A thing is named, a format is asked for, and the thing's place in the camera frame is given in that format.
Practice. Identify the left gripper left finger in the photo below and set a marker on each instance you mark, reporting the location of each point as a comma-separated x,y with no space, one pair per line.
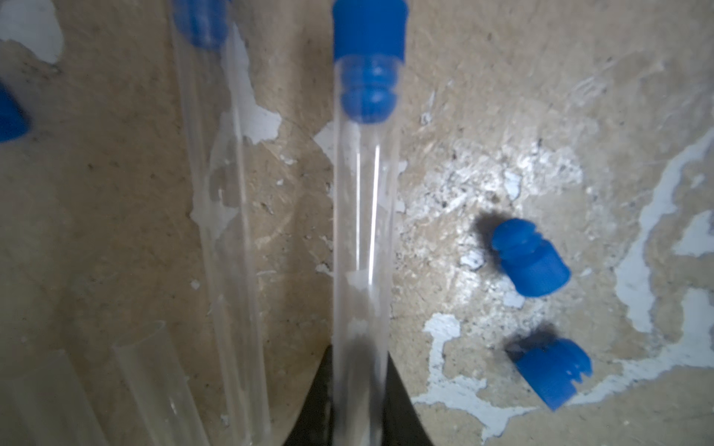
314,425

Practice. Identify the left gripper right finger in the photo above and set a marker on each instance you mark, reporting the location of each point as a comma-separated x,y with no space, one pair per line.
402,426

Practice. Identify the clear test tube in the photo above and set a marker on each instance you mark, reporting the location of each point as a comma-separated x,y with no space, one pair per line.
150,365
212,101
53,404
366,169

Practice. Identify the blue stopper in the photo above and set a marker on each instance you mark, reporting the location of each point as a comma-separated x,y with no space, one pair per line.
14,123
552,370
369,51
531,262
204,23

